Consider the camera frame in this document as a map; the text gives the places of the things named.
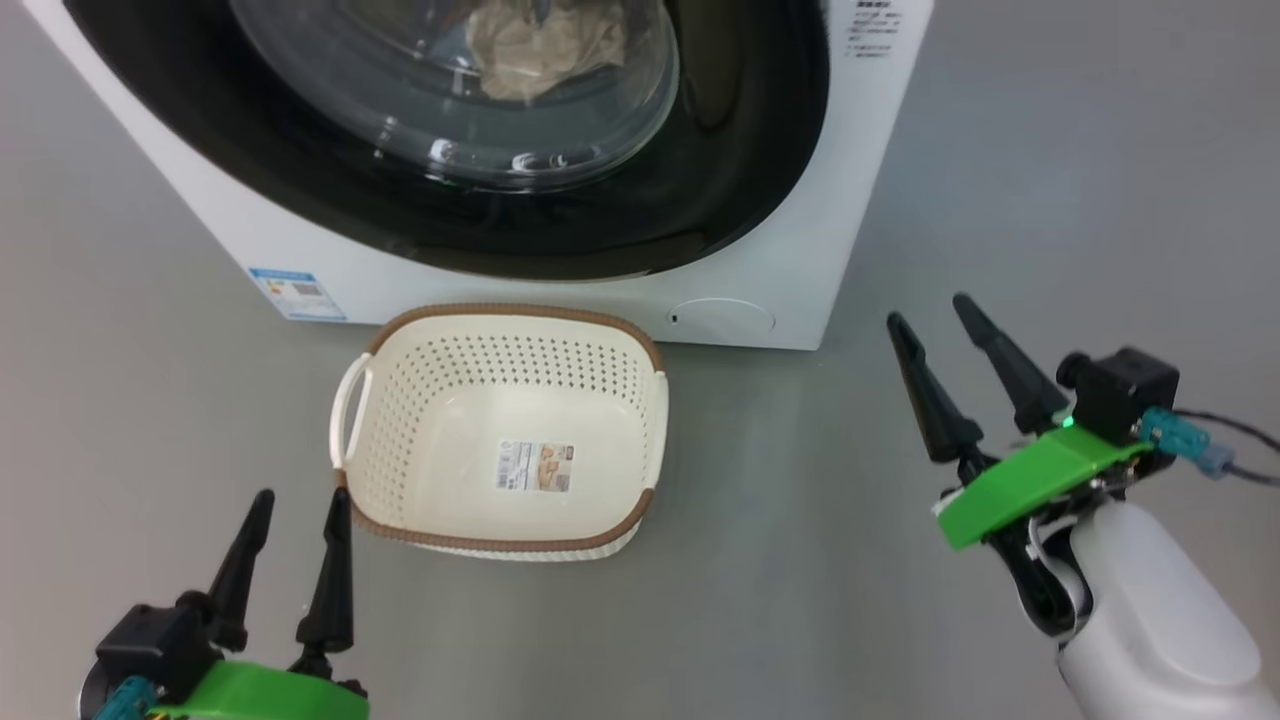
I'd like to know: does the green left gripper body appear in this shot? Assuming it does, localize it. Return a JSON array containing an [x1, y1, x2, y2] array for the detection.
[[150, 650, 371, 720]]

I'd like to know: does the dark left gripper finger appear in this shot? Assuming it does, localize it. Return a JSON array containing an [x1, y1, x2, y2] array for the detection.
[[205, 488, 276, 653], [295, 487, 356, 656]]

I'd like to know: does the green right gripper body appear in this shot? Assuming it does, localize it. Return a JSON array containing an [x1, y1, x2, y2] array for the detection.
[[935, 425, 1151, 551]]

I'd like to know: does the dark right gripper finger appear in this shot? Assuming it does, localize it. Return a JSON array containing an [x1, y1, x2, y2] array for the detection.
[[886, 311, 986, 466], [952, 293, 1071, 436]]

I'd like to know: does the black glass washer door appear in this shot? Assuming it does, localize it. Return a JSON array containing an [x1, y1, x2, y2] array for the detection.
[[62, 0, 831, 283]]

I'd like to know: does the cream garment with black print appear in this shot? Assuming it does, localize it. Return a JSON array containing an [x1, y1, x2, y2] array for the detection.
[[465, 0, 629, 103]]

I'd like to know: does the white front-load washing machine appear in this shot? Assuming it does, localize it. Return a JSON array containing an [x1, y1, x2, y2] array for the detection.
[[22, 0, 936, 351]]

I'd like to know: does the cream perforated laundry basket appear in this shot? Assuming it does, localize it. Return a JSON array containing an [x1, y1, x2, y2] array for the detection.
[[328, 303, 669, 562]]

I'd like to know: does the round white filter cover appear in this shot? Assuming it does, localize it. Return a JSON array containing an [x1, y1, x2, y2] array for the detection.
[[668, 297, 777, 343]]

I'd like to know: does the paper basket label sticker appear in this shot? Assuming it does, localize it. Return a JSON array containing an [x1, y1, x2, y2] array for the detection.
[[496, 441, 576, 494]]

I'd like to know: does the blue energy label sticker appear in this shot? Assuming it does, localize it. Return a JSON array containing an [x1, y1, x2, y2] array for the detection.
[[248, 266, 348, 323]]

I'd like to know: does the black text warning label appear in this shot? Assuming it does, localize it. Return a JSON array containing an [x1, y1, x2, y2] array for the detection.
[[845, 0, 906, 59]]

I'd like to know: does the teal plug black cable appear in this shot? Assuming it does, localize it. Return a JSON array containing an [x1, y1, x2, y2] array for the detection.
[[1140, 405, 1280, 488], [95, 675, 161, 720]]

